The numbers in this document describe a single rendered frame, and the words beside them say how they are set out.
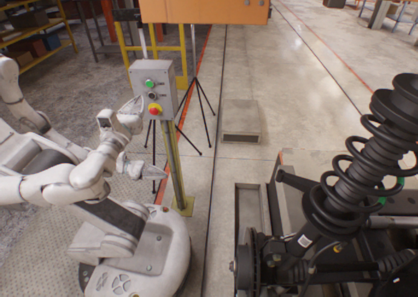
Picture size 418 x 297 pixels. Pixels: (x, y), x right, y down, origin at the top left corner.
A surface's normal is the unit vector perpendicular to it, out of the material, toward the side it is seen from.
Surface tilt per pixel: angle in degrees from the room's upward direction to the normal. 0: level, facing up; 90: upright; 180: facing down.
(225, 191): 0
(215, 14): 90
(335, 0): 90
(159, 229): 74
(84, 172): 3
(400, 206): 0
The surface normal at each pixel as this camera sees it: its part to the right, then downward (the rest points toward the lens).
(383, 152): -0.44, -0.20
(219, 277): 0.00, -0.75
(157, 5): -0.08, 0.66
